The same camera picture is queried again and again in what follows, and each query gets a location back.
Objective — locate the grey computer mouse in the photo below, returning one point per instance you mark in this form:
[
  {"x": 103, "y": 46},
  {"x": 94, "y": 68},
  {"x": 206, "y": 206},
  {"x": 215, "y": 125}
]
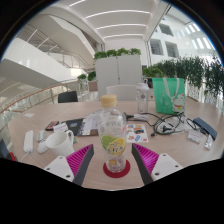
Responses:
[{"x": 41, "y": 135}]

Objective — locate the patterned pamphlet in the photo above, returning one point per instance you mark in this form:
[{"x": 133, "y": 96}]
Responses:
[{"x": 89, "y": 124}]

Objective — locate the small potted plants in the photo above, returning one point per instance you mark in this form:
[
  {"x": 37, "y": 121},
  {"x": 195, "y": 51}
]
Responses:
[{"x": 82, "y": 77}]

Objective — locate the green tote bag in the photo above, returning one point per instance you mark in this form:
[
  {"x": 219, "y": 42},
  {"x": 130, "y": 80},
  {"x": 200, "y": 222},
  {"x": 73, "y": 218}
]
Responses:
[{"x": 163, "y": 96}]

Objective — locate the white power adapter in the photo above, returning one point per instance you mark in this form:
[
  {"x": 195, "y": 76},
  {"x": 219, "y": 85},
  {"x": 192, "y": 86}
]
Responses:
[{"x": 140, "y": 117}]

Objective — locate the white card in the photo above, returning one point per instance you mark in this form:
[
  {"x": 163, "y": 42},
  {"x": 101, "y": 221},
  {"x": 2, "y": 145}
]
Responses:
[{"x": 60, "y": 127}]

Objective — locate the black and red phone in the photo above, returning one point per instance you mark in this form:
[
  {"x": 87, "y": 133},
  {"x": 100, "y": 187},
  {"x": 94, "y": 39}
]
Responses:
[{"x": 52, "y": 125}]

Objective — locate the green plant hedge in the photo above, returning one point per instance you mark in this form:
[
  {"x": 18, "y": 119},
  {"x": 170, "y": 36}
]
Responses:
[{"x": 190, "y": 71}]

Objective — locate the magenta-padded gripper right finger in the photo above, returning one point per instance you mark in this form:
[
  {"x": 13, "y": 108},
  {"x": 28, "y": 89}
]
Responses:
[{"x": 163, "y": 166}]

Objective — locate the flat round red coaster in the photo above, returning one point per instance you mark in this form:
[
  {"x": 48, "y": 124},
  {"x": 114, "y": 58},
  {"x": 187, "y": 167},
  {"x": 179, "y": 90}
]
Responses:
[{"x": 106, "y": 171}]

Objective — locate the black office chair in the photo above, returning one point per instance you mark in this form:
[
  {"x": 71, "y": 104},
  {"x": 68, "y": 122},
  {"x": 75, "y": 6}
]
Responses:
[{"x": 68, "y": 97}]

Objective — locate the white packet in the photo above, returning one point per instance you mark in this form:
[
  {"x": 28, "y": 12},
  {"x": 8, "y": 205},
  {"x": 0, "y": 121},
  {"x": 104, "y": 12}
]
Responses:
[{"x": 195, "y": 136}]

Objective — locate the white computer mouse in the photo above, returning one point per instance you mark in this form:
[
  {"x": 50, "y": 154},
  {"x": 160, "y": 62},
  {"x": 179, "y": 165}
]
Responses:
[{"x": 42, "y": 147}]

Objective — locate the white chair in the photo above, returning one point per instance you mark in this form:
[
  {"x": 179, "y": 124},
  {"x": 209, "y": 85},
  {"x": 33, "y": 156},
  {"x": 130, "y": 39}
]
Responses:
[{"x": 121, "y": 93}]

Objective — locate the clear shaker bottle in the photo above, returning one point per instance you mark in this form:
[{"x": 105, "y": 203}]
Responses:
[{"x": 142, "y": 98}]

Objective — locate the white paper slip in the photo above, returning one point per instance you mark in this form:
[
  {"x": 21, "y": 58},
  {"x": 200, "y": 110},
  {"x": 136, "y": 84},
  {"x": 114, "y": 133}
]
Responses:
[{"x": 29, "y": 115}]

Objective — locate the white planter cabinet with plants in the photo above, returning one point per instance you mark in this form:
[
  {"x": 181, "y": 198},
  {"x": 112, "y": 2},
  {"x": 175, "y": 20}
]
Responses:
[{"x": 118, "y": 70}]

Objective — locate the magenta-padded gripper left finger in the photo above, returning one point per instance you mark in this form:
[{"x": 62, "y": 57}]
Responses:
[{"x": 63, "y": 167}]

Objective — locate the colourful sticker sheet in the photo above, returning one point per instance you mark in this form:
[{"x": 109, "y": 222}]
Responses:
[{"x": 137, "y": 133}]

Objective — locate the black notebook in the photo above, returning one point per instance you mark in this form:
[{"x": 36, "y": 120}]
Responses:
[{"x": 75, "y": 126}]

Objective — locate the white power strip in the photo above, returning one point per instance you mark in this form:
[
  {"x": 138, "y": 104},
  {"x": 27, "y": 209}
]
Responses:
[{"x": 28, "y": 141}]

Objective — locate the clear plastic bag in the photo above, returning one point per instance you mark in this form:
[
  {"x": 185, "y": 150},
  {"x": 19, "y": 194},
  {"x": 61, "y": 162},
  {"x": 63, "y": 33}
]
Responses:
[{"x": 208, "y": 142}]

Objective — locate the clear lemon drink bottle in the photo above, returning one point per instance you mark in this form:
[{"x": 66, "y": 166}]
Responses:
[{"x": 112, "y": 130}]

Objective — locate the white ceramic mug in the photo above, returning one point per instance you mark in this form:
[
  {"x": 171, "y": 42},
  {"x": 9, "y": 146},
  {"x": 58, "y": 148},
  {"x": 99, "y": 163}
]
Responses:
[{"x": 58, "y": 144}]

